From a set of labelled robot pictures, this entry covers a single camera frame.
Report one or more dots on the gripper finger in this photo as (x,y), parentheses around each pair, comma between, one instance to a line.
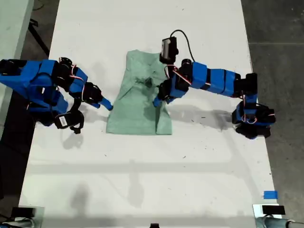
(160,101)
(106,103)
(95,104)
(155,102)

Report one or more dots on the pale side table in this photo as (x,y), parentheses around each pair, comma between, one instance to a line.
(12,28)

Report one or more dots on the small black box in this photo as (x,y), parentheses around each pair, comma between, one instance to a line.
(23,211)
(273,210)

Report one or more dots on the pale green T-shirt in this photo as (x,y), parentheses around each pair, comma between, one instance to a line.
(133,118)

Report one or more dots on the blue tape strip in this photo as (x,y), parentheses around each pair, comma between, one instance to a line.
(270,194)

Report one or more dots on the small black mount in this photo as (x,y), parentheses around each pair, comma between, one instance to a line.
(154,225)

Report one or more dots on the short black camera stalk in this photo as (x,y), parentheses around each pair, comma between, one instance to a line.
(171,67)
(75,105)

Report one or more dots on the black stand leg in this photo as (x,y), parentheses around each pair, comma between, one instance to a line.
(39,39)

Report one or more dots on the black camera box with label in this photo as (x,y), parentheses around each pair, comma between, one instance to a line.
(168,50)
(71,118)

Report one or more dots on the blue and black robot arm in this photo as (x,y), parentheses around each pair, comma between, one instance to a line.
(35,78)
(213,80)

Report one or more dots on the grey metal clamp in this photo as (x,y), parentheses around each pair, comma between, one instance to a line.
(275,223)
(21,224)

